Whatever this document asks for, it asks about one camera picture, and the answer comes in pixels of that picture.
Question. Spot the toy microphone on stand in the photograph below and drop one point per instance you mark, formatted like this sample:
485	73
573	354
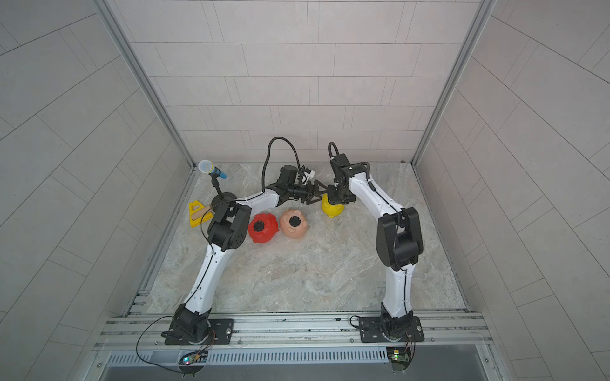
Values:
209	168

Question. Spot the black plug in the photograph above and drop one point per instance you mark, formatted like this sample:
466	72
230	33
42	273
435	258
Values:
259	227
295	221

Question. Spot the pink piggy bank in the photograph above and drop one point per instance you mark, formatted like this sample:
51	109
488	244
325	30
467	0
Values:
290	232

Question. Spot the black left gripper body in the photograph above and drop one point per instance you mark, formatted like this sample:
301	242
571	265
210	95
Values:
296	192

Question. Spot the left circuit board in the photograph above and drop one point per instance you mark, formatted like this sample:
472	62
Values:
191	358

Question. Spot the circuit board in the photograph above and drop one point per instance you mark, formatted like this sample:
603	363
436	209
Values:
399	357
191	358

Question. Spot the aluminium corner post left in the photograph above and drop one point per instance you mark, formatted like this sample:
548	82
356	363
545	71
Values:
120	40

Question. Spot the red piggy bank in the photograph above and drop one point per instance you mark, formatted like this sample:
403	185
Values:
271	222

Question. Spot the yellow piggy bank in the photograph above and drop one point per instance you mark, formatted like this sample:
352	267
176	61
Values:
330	210

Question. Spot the black plug front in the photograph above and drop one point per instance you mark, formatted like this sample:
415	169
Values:
295	221

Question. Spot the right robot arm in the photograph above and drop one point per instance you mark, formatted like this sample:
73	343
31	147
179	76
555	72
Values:
399	243

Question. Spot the right circuit board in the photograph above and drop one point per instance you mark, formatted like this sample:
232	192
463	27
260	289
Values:
399	357

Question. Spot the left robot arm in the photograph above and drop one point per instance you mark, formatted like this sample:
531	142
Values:
226	233

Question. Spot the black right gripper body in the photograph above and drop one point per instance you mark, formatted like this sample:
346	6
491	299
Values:
338	194

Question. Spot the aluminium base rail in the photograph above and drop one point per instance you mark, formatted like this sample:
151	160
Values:
292	330

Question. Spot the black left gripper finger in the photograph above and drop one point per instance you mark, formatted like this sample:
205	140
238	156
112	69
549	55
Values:
314	198
316	185

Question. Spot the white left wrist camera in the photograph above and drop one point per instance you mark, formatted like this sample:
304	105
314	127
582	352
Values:
307	174

